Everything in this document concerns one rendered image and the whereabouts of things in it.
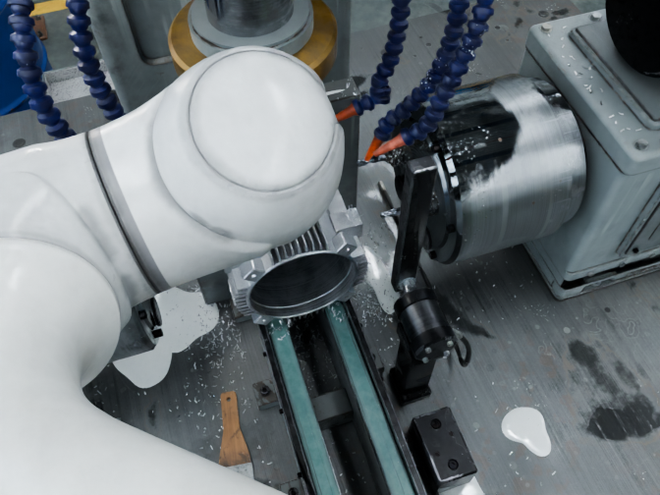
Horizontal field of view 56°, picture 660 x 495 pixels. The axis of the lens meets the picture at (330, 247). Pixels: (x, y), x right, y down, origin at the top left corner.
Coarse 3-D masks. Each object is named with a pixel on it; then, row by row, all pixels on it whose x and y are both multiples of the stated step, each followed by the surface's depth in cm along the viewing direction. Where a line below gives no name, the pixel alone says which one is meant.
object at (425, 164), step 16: (416, 160) 67; (432, 160) 67; (416, 176) 67; (432, 176) 68; (416, 192) 69; (432, 192) 70; (416, 208) 72; (400, 224) 76; (416, 224) 74; (400, 240) 78; (416, 240) 77; (400, 256) 80; (416, 256) 81; (400, 272) 83; (416, 272) 84; (400, 288) 86
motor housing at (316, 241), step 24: (336, 192) 88; (312, 240) 81; (264, 264) 80; (288, 264) 96; (312, 264) 96; (336, 264) 92; (360, 264) 86; (240, 288) 81; (264, 288) 92; (288, 288) 94; (312, 288) 94; (336, 288) 92; (264, 312) 89; (288, 312) 91
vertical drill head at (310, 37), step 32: (192, 0) 69; (224, 0) 59; (256, 0) 59; (288, 0) 62; (320, 0) 69; (192, 32) 63; (224, 32) 63; (256, 32) 62; (288, 32) 63; (320, 32) 66; (192, 64) 63; (320, 64) 64
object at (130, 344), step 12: (132, 312) 75; (144, 312) 77; (156, 312) 86; (132, 324) 76; (144, 324) 79; (156, 324) 87; (120, 336) 77; (132, 336) 77; (144, 336) 79; (156, 336) 87; (120, 348) 78; (132, 348) 79; (144, 348) 81
